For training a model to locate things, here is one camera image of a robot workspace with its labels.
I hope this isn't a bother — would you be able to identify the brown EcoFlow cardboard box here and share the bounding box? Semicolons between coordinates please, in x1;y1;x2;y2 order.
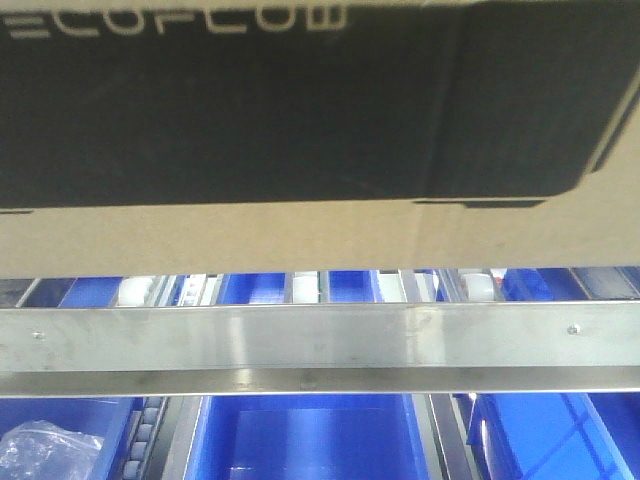
1;1;639;278

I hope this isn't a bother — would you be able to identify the middle blue plastic bin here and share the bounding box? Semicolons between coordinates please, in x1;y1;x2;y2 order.
185;394;429;479

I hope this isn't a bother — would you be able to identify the blue plastic bin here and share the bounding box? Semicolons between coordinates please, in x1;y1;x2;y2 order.
1;397;143;479
456;392;639;479
185;394;429;479

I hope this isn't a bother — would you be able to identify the lower right metal divider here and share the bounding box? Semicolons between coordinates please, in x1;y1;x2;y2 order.
426;394;479;479

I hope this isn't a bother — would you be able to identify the lower left roller track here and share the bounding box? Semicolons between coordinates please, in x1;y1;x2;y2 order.
120;396;168;480

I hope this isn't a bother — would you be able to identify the left blue plastic bin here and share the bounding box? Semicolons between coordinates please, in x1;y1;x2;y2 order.
1;397;143;479

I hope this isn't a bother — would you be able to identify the right blue plastic bin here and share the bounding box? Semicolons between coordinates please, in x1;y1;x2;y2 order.
456;392;639;479

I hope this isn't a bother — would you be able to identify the clear plastic bag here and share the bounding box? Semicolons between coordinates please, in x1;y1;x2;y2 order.
1;420;104;479

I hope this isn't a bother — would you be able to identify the metal shelf front rail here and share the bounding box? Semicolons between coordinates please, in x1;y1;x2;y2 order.
1;301;639;397

